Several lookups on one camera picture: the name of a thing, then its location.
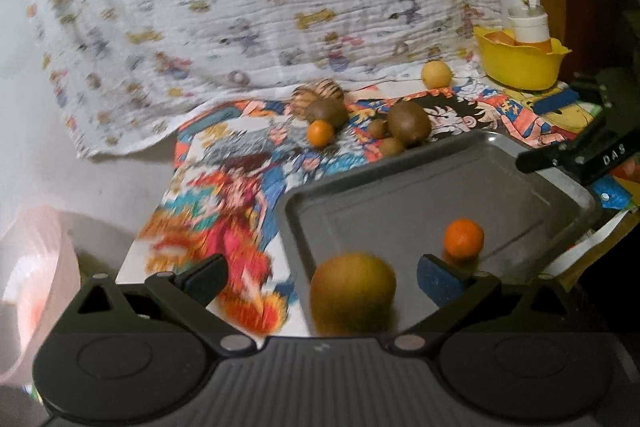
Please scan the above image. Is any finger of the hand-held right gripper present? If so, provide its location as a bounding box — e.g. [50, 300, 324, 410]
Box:
[515, 143, 578, 175]
[532, 78, 603, 114]

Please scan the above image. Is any pale pink plastic bag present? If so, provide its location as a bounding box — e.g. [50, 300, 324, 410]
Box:
[0, 204, 83, 388]

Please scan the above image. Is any white vase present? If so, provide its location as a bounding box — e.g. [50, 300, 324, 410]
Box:
[507, 6, 551, 46]

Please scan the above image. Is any colourful cartoon printed mat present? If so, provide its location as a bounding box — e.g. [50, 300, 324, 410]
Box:
[117, 74, 640, 338]

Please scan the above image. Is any striped pepino melon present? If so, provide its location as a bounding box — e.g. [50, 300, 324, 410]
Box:
[291, 88, 321, 116]
[312, 78, 346, 104]

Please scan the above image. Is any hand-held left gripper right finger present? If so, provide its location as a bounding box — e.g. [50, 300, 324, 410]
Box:
[389, 254, 577, 354]

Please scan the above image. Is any white cartoon printed blanket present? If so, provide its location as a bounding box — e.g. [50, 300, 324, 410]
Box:
[15, 0, 501, 158]

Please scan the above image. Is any round yellow fruit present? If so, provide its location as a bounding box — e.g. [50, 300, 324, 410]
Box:
[421, 60, 453, 88]

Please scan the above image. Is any yellow plastic bowl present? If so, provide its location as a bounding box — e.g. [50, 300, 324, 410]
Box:
[472, 26, 572, 92]

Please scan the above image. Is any very large brown kiwi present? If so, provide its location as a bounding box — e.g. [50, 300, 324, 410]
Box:
[309, 253, 398, 338]

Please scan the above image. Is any small orange mandarin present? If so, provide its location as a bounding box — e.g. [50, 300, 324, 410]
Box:
[306, 120, 335, 148]
[444, 218, 485, 258]

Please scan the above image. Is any grey metal tray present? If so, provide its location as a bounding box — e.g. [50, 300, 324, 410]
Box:
[275, 129, 598, 338]

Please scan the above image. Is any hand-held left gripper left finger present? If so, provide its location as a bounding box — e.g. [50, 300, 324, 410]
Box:
[64, 254, 257, 354]

